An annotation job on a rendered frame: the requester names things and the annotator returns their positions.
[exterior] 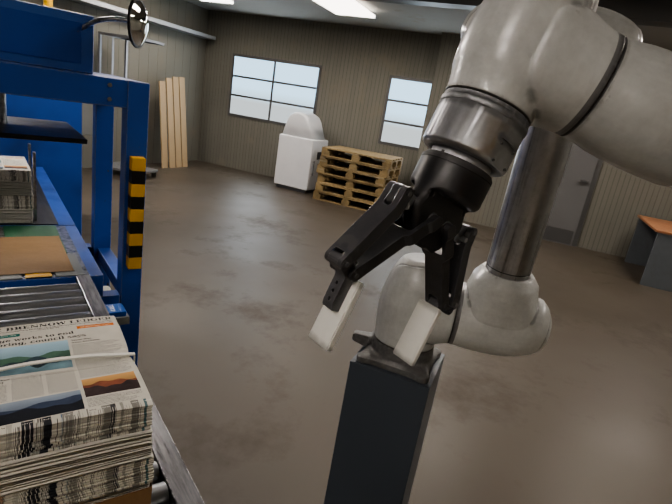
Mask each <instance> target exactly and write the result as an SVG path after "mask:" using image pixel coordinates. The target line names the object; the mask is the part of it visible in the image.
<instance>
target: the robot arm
mask: <svg viewBox="0 0 672 504"><path fill-rule="evenodd" d="M598 3H599V0H483V1H482V3H481V4H480V5H478V6H477V7H475V8H474V9H473V10H472V11H471V12H470V13H469V14H468V15H467V17H466V19H465V20H464V23H463V25H462V29H461V41H460V44H459V46H458V48H457V51H456V54H455V57H454V59H453V63H452V70H451V75H450V79H449V82H448V85H447V87H446V90H445V92H444V93H443V94H442V96H441V98H440V100H439V104H438V106H437V108H436V110H435V112H434V114H433V117H432V119H431V121H430V123H429V125H428V127H427V129H426V131H425V133H424V135H423V142H424V144H425V145H426V146H427V147H428V148H429V149H427V150H426V151H423V153H422V155H421V157H420V159H419V161H418V163H417V165H416V167H415V169H414V171H413V173H412V175H411V178H410V181H411V183H412V185H413V186H414V188H411V187H409V186H406V185H404V184H401V183H398V182H395V181H393V180H392V181H389V182H388V183H387V185H386V187H385V188H384V190H383V192H382V194H381V195H380V197H379V199H378V200H377V201H376V202H375V203H374V204H373V205H372V206H371V207H370V208H369V209H368V210H367V211H366V212H365V213H364V214H363V215H362V216H361V217H360V218H359V219H358V220H357V221H356V222H355V223H354V224H353V225H352V226H351V227H350V228H349V229H348V230H347V231H346V232H345V233H344V234H343V235H342V236H341V237H340V238H339V239H338V240H337V241H336V242H335V243H334V244H333V245H332V246H331V247H329V248H328V249H327V251H326V252H325V254H324V257H325V259H326V260H327V261H329V262H330V267H331V268H332V269H334V270H335V274H334V277H333V279H332V281H331V283H330V285H329V287H328V289H327V291H326V293H325V295H324V297H323V302H322V304H323V307H322V309H321V311H320V313H319V315H318V317H317V319H316V321H315V323H314V325H313V327H312V329H311V332H310V334H309V337H310V338H312V339H313V340H314V341H315V342H316V343H317V344H319V345H320V346H321V347H322V348H323V349H325V350H326V351H329V352H330V351H332V349H333V347H334V345H335V343H336V341H337V339H338V337H339V335H340V333H341V331H342V329H343V327H344V325H345V323H346V321H347V319H348V317H349V315H350V313H351V311H352V308H353V306H354V304H355V302H356V300H357V298H358V296H359V294H360V292H361V290H362V288H363V286H364V285H363V283H362V282H360V281H359V279H360V278H362V277H363V276H365V275H366V274H367V273H369V272H370V271H372V270H373V269H374V268H376V267H377V266H378V265H380V264H381V263H383V262H384V261H385V260H387V259H388V258H390V257H391V256H392V255H394V254H395V253H396V252H398V251H399V250H401V249H402V248H403V247H405V246H411V245H416V246H418V247H421V248H422V251H423V253H408V254H405V255H404V256H402V257H401V258H400V259H399V261H398V262H397V263H396V264H395V265H394V267H393V268H392V270H391V271H390V273H389V275H388V277H387V279H386V281H385V283H384V285H383V287H382V290H381V294H380V298H379V302H378V307H377V313H376V322H375V330H374V331H373V332H366V331H359V330H355V331H354V332H355V333H354V334H353V337H352V339H353V341H355V342H357V343H359V344H361V345H363V346H365V347H366V348H365V349H364V350H362V351H361V352H359V353H358V354H357V361H358V362H360V363H364V364H370V365H373V366H376V367H379V368H382V369H385V370H388V371H391V372H393V373H396V374H399V375H402V376H405V377H408V378H411V379H413V380H415V381H416V382H418V383H421V384H427V383H428V382H429V378H430V376H429V373H430V371H431V369H432V367H433V365H434V363H435V361H436V359H438V358H440V356H441V351H440V350H439V349H438V348H435V347H434V344H441V343H449V344H452V345H456V346H459V347H462V348H465V349H469V350H472V351H476V352H481V353H486V354H491V355H498V356H524V355H530V354H534V353H535V352H537V351H538V350H540V349H542V348H543V347H544V346H545V344H546V343H547V341H548V338H549V336H550V332H551V328H552V318H551V314H550V309H549V308H548V306H547V304H546V303H545V301H544V300H542V299H541V298H539V285H538V283H537V281H536V279H535V277H534V276H533V274H532V273H531V272H532V269H533V266H534V263H535V260H536V257H537V253H538V250H539V247H540V244H541V241H542V238H543V235H544V232H545V228H546V225H547V222H548V219H549V216H550V213H551V210H552V207H553V203H554V200H555V197H556V194H557V191H558V188H559V185H560V183H561V180H562V177H563V174H564V171H565V168H566V165H567V161H568V158H569V155H570V152H571V149H572V146H573V143H574V144H576V145H577V146H578V147H580V148H581V149H582V150H584V151H585V152H587V153H589V154H591V155H593V156H595V157H596V158H598V159H600V160H602V161H604V162H606V163H608V164H610V165H612V166H614V167H616V168H618V169H621V170H623V171H625V172H627V173H629V174H632V175H634V176H636V177H639V178H641V179H644V180H647V181H649V182H652V183H654V184H658V185H661V186H666V187H671V188H672V51H670V50H667V49H665V48H662V47H659V46H656V45H652V44H648V43H644V42H643V35H642V31H641V29H640V28H638V27H637V26H636V24H635V23H634V22H633V21H631V20H630V19H629V18H627V17H625V16H624V15H622V14H620V13H618V12H615V11H613V10H610V9H607V8H604V7H599V6H598ZM516 152H517V154H516ZM515 154H516V157H515V161H514V165H513V168H512V172H511V175H510V179H509V183H508V186H507V190H506V193H505V197H504V201H503V204H502V208H501V211H500V215H499V219H498V222H497V226H496V229H495V233H494V237H493V240H492V244H491V247H490V251H489V255H488V258H487V262H484V263H483V264H481V265H479V266H478V267H476V268H475V269H474V270H473V272H472V274H471V276H470V278H469V279H468V282H467V283H466V282H464V278H465V273H466V268H467V264H468V259H469V254H470V250H471V247H472V244H473V242H474V240H475V237H476V235H477V232H478V230H477V228H475V227H472V226H470V225H467V224H465V223H463V219H464V216H465V214H466V213H468V212H476V211H478V210H479V209H480V207H481V205H482V203H483V201H484V199H485V197H486V195H487V193H488V191H489V189H490V187H491V185H492V183H493V182H492V178H491V177H501V176H503V175H505V173H506V172H507V170H508V168H509V166H510V164H511V162H512V160H513V158H514V156H515ZM343 252H345V253H344V255H343V254H342V253H343Z"/></svg>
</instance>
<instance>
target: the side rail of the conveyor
mask: <svg viewBox="0 0 672 504"><path fill-rule="evenodd" d="M76 283H78V284H79V287H80V289H81V291H82V294H83V296H84V298H85V300H86V304H88V307H89V311H90V312H91V313H92V317H100V316H110V314H109V312H108V310H107V308H106V306H105V304H104V302H103V300H102V298H101V296H100V294H99V292H98V290H97V288H96V286H95V284H94V282H93V280H92V278H91V277H90V275H78V276H76ZM152 402H153V400H152ZM152 418H153V420H152V425H151V428H152V430H153V433H152V443H153V444H152V453H153V455H154V461H156V462H157V464H158V466H159V469H160V482H162V481H164V482H165V483H166V485H167V486H168V489H169V495H170V501H169V504H205V503H204V501H203V499H202V497H201V495H200V493H199V491H198V489H197V487H196V485H195V483H194V481H193V479H192V477H191V475H190V473H189V471H188V469H187V467H186V465H185V463H184V461H183V459H182V457H181V455H180V453H179V451H178V449H177V447H176V445H175V443H174V441H173V439H172V437H171V435H170V433H169V431H168V429H167V427H166V426H165V424H164V422H163V420H162V418H161V416H160V414H159V412H158V410H157V408H156V406H155V404H154V402H153V406H152Z"/></svg>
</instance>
